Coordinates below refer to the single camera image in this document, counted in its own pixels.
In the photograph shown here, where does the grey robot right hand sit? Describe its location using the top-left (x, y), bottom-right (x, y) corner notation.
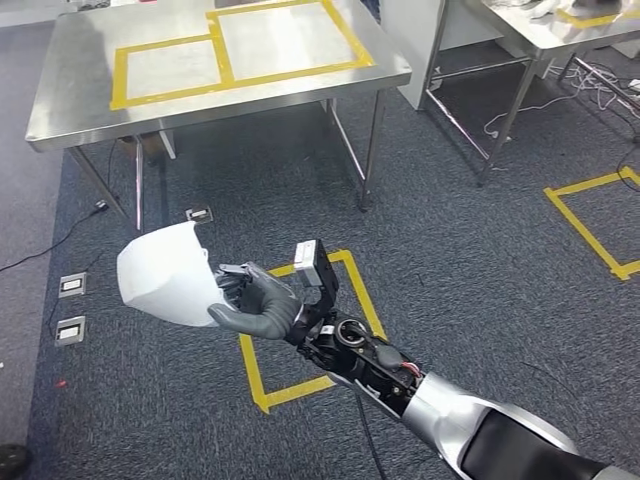
top-left (207, 261), bottom-right (292, 341)

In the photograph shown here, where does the white plastic car part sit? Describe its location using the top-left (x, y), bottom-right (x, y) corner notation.
top-left (116, 221), bottom-right (229, 329)

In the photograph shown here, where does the stainless steel workbench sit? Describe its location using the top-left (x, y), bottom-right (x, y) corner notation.
top-left (25, 0), bottom-right (414, 233)

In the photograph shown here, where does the yellow floor tape square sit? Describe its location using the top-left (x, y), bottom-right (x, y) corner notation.
top-left (543, 165), bottom-right (640, 283)
top-left (238, 249), bottom-right (387, 416)

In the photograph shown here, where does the stainless steel table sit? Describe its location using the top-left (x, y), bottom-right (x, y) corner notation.
top-left (423, 0), bottom-right (640, 188)

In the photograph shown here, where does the black hanging cable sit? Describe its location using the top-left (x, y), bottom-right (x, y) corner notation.
top-left (353, 392), bottom-right (389, 480)

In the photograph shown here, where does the black power adapter cable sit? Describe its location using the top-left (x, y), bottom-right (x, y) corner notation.
top-left (0, 198), bottom-right (110, 274)

